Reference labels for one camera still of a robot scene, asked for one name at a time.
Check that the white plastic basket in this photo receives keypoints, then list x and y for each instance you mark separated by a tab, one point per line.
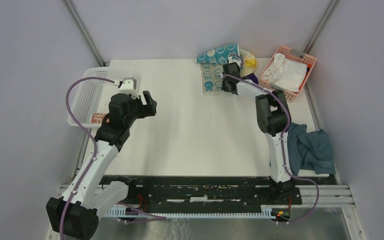
93	95

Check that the dark teal cloth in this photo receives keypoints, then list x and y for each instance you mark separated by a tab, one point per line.
311	151

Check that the purple cloth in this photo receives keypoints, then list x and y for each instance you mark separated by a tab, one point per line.
253	78

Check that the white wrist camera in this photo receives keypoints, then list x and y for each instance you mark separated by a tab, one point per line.
127	86
234	58

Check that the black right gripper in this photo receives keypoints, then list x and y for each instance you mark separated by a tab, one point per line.
223	87

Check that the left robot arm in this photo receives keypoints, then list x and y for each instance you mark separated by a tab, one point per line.
77	212

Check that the teal bunny pattern towel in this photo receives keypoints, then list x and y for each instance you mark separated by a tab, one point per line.
211	66

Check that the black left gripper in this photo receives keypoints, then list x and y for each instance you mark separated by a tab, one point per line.
149	109

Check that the yellow cloth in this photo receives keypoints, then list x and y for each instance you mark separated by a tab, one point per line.
250	64

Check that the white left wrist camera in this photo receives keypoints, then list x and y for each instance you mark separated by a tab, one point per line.
127	86

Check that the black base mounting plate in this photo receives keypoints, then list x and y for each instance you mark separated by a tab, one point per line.
204	194

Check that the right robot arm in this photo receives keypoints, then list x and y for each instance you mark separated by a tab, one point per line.
273	119

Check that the pink plastic basket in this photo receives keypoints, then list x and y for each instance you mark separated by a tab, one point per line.
298	56

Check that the white toothed cable rail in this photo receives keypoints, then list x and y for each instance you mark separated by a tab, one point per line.
122	212

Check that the white cloth in basket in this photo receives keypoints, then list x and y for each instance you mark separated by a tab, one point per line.
284	73

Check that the cream rabbit text towel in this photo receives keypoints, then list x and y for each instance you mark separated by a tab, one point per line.
97	118

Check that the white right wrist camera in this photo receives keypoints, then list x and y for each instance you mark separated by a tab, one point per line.
234	58

